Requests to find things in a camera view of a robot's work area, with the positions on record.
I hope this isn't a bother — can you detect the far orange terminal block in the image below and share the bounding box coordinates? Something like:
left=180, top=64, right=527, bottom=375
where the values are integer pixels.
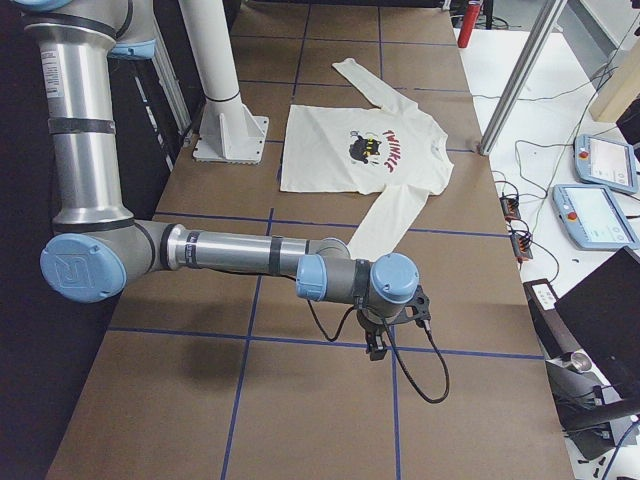
left=500, top=196, right=521, bottom=222

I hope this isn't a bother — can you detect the blue teach pendant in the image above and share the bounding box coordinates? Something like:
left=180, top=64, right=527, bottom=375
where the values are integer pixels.
left=552, top=184, right=639, bottom=251
left=574, top=134, right=639, bottom=195

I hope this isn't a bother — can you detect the aluminium frame post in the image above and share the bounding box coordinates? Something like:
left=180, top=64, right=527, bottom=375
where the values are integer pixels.
left=478, top=0, right=568, bottom=156

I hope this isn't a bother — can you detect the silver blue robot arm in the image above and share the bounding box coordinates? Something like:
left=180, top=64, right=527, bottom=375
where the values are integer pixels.
left=19, top=1, right=428, bottom=360

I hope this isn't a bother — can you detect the far blue teach pendant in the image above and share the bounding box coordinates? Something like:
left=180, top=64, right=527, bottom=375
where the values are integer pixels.
left=574, top=134, right=639, bottom=195

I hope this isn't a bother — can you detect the silver metal cup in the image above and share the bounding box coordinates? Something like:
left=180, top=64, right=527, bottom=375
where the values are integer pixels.
left=566, top=351, right=593, bottom=374

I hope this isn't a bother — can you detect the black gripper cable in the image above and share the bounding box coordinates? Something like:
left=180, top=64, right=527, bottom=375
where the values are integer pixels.
left=305, top=298, right=450, bottom=404

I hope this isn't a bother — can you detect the cream long sleeve cat shirt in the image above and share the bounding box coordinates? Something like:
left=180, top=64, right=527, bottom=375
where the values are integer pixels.
left=280, top=58, right=453, bottom=261

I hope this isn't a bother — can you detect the black monitor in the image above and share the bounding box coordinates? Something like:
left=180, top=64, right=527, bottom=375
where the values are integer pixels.
left=555, top=247, right=639, bottom=398

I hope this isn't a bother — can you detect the red cylinder bottle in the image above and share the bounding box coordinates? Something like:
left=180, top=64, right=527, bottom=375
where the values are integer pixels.
left=457, top=0, right=482, bottom=49

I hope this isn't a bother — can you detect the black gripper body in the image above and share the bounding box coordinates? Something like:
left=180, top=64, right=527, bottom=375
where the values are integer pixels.
left=360, top=315, right=395, bottom=350

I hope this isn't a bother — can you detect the black box white label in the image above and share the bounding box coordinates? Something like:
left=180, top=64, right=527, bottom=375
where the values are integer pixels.
left=523, top=279, right=585, bottom=359

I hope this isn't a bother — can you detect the near orange terminal block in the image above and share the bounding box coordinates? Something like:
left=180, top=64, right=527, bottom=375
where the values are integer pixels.
left=510, top=231, right=533, bottom=263

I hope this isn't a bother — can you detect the orange terminal block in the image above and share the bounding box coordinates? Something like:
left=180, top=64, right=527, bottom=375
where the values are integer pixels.
left=500, top=196, right=521, bottom=222
left=510, top=231, right=533, bottom=263

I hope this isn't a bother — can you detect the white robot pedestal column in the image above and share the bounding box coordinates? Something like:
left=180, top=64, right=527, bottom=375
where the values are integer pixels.
left=179, top=0, right=269, bottom=164

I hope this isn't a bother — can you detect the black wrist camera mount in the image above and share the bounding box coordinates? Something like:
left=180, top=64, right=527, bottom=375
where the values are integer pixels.
left=403, top=285, right=431, bottom=328

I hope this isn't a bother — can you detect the near blue teach pendant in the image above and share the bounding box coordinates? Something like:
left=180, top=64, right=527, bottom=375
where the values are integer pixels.
left=552, top=184, right=639, bottom=251

